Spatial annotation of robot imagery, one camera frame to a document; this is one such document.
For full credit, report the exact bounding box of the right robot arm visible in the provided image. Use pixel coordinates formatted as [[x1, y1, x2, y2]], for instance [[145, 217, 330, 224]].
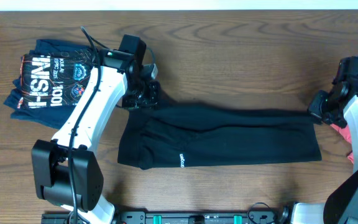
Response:
[[289, 81, 358, 223]]

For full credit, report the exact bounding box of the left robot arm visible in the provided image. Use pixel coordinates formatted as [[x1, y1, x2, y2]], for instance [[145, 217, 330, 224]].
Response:
[[31, 49, 159, 223]]

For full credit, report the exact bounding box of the folded navy printed t-shirt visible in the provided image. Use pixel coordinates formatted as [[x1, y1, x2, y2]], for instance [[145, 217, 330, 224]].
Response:
[[4, 39, 96, 129]]

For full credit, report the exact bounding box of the black t-shirt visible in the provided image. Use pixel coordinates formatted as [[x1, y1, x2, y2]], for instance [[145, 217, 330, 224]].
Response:
[[117, 103, 322, 170]]

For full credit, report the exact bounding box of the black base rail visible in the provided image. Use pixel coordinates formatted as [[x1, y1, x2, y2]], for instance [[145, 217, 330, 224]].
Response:
[[40, 210, 291, 224]]

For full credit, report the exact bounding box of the red printed t-shirt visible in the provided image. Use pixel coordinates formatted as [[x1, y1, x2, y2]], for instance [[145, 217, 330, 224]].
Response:
[[330, 124, 354, 164]]

